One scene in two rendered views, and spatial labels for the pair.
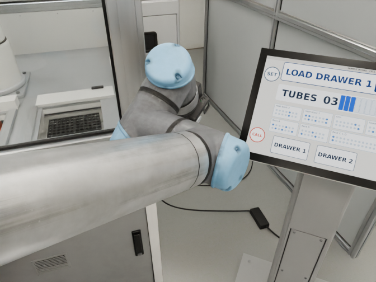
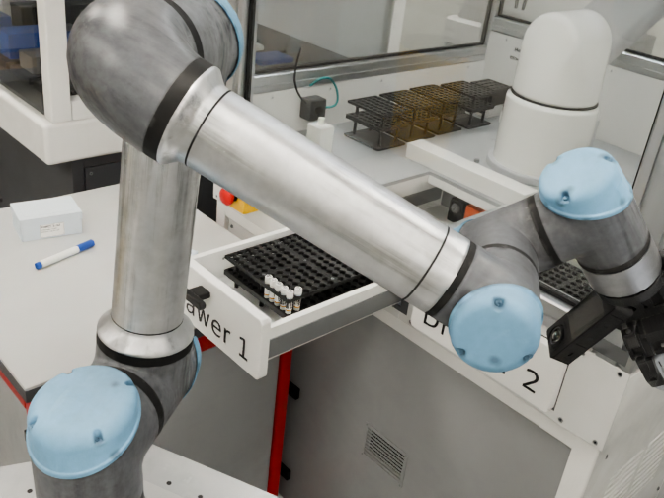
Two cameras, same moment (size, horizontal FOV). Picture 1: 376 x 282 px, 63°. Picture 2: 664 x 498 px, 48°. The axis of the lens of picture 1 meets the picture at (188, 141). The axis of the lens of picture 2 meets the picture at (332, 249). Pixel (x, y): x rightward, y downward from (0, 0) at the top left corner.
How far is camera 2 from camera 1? 0.46 m
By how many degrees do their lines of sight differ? 52
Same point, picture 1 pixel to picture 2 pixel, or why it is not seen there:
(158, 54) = (573, 157)
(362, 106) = not seen: outside the picture
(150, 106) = (511, 218)
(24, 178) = (241, 119)
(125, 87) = not seen: hidden behind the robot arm
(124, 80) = not seen: hidden behind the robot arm
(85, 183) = (276, 159)
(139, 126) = (475, 230)
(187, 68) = (585, 193)
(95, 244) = (450, 484)
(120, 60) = (646, 190)
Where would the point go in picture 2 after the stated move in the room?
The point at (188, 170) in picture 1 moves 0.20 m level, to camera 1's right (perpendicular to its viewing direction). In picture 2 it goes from (403, 260) to (566, 417)
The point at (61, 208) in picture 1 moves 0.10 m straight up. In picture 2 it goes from (244, 158) to (251, 34)
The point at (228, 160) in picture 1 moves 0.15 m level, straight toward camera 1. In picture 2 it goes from (471, 303) to (290, 314)
